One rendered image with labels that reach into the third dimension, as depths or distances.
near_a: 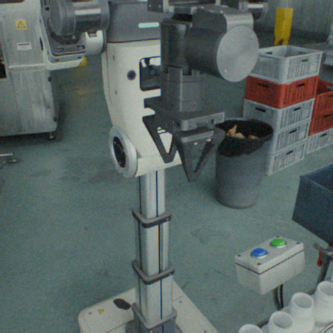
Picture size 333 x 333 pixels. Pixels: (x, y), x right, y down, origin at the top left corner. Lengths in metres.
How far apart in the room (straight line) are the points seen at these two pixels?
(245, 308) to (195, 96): 1.82
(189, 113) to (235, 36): 0.12
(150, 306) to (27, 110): 3.10
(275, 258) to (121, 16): 0.68
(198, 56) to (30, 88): 3.72
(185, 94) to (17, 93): 3.70
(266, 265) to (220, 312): 1.37
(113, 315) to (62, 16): 1.38
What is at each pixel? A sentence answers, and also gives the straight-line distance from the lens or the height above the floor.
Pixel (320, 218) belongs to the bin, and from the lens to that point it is 1.50.
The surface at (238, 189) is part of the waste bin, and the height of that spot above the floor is 0.20.
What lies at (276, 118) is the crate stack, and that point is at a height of 0.58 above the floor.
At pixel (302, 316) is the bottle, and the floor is 1.15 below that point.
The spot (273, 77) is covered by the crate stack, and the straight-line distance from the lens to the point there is 3.16.
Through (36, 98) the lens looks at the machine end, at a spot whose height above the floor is 0.52.
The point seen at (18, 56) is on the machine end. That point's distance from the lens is 3.99.
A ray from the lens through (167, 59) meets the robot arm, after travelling 0.43.
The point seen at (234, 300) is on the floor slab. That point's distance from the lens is 2.19.
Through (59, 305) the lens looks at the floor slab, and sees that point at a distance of 2.21.
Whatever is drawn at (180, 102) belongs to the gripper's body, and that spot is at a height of 1.50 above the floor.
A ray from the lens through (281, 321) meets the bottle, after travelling 0.65.
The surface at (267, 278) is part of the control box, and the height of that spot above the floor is 1.09.
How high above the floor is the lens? 1.63
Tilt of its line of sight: 28 degrees down
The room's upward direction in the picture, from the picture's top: straight up
